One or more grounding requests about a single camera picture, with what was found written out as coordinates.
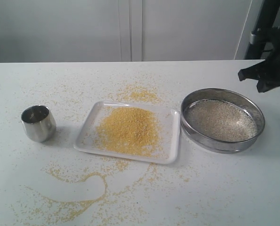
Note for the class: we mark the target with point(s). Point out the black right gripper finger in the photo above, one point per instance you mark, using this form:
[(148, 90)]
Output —
[(255, 72), (267, 85)]

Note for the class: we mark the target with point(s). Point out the stainless steel cup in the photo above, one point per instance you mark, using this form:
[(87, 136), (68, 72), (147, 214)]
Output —
[(39, 123)]

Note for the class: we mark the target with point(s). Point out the round steel sieve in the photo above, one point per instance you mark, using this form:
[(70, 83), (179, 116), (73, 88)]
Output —
[(221, 120)]

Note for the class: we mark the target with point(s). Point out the white rectangular plastic tray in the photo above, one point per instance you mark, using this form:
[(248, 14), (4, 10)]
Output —
[(131, 131)]

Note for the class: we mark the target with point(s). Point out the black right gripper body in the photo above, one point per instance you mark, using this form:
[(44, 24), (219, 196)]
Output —
[(272, 66)]

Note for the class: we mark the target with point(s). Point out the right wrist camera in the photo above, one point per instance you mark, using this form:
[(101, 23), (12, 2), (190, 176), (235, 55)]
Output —
[(264, 35)]

